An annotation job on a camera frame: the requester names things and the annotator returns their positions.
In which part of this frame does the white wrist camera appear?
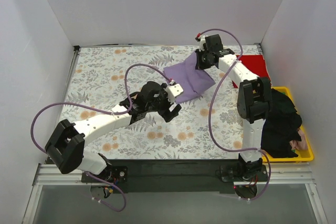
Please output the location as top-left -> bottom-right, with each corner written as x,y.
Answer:
195,33 -> 207,52
165,84 -> 183,104

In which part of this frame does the black clothes pile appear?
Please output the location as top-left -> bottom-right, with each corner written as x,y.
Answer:
261,89 -> 302,158

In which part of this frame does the floral patterned table mat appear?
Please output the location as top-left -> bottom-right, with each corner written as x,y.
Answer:
60,46 -> 243,159

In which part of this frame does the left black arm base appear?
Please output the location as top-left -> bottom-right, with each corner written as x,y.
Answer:
81,166 -> 128,184

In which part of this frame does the yellow plastic tray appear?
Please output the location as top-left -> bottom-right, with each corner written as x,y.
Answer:
266,87 -> 314,163

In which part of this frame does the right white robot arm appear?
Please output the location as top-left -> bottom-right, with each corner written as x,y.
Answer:
195,32 -> 272,181

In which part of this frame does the lavender t shirt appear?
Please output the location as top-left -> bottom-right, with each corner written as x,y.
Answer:
163,52 -> 215,104

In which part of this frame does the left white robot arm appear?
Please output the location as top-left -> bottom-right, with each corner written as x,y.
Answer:
45,81 -> 183,182

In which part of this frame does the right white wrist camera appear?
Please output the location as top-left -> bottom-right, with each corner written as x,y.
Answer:
195,33 -> 207,52

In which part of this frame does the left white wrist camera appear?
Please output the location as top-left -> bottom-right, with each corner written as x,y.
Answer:
165,84 -> 183,104

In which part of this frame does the folded red t shirt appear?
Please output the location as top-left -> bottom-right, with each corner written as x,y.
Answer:
239,55 -> 271,80

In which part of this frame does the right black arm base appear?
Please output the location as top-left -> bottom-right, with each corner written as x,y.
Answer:
218,160 -> 268,182

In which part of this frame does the pink garment in tray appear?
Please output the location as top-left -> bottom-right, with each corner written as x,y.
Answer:
289,129 -> 308,151

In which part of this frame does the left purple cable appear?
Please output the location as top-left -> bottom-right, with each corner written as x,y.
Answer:
30,63 -> 174,212

